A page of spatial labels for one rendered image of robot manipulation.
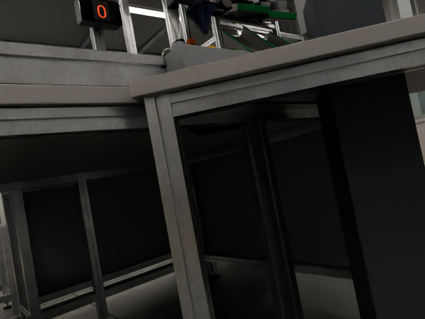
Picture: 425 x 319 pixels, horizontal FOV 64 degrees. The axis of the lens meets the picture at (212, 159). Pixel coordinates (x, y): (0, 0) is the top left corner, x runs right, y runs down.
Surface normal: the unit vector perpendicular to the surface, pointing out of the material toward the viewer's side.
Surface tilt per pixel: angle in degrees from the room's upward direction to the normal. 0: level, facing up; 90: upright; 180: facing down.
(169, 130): 90
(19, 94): 90
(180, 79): 90
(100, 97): 90
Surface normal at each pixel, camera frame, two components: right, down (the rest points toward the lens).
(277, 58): -0.13, -0.03
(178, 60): -0.77, 0.11
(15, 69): 0.61, -0.15
